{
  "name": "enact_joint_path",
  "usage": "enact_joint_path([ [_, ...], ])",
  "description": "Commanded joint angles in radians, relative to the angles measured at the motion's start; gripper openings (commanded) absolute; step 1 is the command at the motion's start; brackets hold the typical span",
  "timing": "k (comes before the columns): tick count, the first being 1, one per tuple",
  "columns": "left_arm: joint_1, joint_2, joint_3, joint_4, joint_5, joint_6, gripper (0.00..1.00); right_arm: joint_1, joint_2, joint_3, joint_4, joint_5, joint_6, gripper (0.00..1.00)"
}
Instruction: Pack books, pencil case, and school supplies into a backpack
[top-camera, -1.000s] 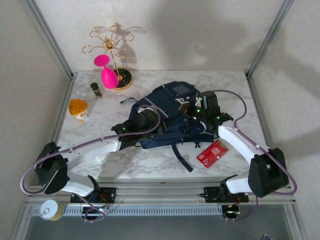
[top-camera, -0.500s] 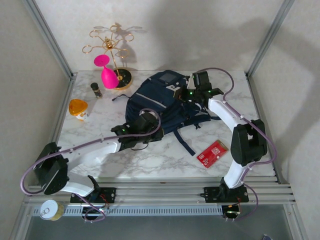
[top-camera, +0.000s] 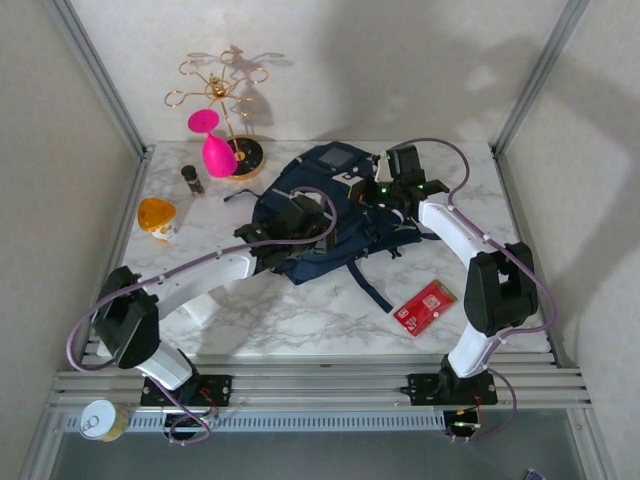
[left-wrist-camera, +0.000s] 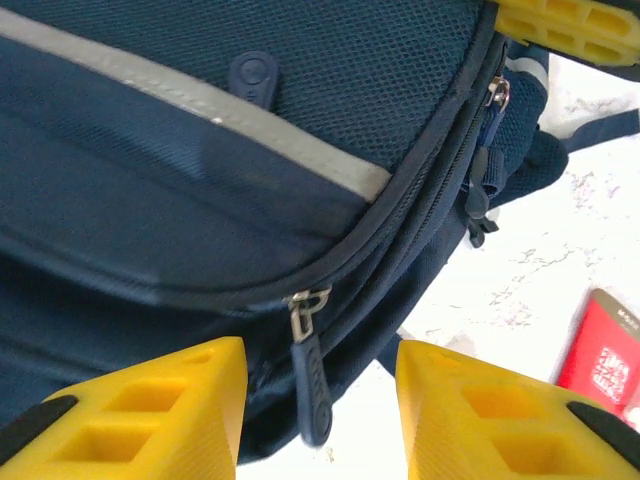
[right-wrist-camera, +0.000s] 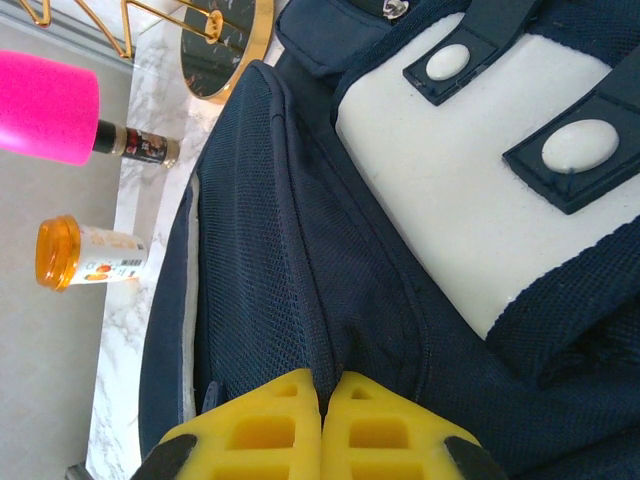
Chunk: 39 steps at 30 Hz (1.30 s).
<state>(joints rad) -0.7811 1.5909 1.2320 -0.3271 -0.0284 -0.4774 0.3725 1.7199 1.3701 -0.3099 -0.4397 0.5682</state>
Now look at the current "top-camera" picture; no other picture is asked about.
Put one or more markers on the small black circuit board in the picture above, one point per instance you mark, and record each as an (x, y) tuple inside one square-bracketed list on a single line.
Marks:
[(462, 425), (187, 426)]

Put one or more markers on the orange lid white cup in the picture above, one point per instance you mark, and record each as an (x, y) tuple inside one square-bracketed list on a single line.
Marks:
[(155, 214)]

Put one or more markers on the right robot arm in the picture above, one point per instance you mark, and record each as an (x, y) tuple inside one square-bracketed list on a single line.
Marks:
[(450, 225)]

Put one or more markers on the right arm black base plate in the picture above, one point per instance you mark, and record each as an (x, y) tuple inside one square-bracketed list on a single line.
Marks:
[(420, 390)]

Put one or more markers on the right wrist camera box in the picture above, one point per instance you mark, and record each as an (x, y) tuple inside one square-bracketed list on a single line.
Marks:
[(382, 170)]

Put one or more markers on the tin can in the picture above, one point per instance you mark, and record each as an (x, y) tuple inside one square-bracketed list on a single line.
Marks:
[(102, 421)]

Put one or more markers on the small dark spice bottle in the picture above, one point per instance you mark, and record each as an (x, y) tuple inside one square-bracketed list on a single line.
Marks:
[(192, 180)]

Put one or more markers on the red packaged school supplies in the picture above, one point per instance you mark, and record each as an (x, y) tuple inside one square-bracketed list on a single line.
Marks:
[(425, 307)]

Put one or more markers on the aluminium frame rail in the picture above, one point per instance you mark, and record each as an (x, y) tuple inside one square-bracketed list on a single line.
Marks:
[(320, 387)]

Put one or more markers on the aluminium frame post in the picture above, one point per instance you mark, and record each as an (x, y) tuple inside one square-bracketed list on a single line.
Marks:
[(100, 75), (540, 75)]

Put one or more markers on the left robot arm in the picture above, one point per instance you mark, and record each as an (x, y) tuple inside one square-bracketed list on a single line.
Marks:
[(210, 270)]

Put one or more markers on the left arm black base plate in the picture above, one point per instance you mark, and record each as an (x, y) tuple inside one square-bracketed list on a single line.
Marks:
[(220, 387)]

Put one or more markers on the navy blue backpack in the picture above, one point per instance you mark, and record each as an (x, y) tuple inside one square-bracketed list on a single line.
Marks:
[(350, 235)]

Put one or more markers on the small dark object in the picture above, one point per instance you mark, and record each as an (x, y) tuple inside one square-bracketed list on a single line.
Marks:
[(534, 475)]

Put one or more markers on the pink wine glass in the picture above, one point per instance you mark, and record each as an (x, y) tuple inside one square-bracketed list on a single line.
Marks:
[(217, 157)]

